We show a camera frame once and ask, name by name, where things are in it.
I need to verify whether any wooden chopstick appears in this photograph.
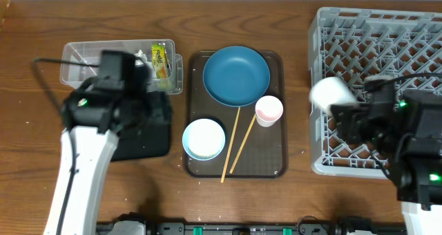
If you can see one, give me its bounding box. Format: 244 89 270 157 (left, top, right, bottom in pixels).
220 107 241 183
229 114 256 174

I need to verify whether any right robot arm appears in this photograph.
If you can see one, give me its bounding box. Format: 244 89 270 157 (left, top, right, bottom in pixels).
331 90 441 234

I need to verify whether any clear plastic waste bin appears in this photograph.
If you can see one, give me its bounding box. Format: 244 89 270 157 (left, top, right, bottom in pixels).
60 39 184 95

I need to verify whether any pink cup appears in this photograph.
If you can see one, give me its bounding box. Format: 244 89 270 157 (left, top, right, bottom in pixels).
255 95 284 127

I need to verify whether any grey dishwasher rack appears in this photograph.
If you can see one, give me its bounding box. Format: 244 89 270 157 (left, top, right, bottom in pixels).
308 7 441 179

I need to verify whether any light blue small bowl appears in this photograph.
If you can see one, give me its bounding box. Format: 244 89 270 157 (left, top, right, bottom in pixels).
182 118 226 161

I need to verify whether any white green cup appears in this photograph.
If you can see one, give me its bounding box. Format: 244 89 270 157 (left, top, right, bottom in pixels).
309 77 358 115

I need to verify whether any green yellow snack wrapper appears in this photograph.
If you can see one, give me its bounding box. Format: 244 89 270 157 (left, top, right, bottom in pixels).
151 44 171 91

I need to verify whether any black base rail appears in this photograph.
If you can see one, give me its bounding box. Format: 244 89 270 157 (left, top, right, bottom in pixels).
95 213 407 235

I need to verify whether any white tissue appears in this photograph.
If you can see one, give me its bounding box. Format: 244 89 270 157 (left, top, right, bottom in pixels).
134 50 153 69

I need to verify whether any blue plate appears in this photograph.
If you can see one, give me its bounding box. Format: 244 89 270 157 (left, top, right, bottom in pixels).
202 46 271 107

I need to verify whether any brown serving tray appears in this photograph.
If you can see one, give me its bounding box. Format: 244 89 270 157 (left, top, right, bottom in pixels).
183 51 288 179

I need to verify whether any black plastic tray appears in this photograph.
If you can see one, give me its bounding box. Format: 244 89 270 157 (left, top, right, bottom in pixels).
111 91 172 162

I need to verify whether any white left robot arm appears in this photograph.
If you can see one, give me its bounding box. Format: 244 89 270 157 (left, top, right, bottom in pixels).
44 77 172 234

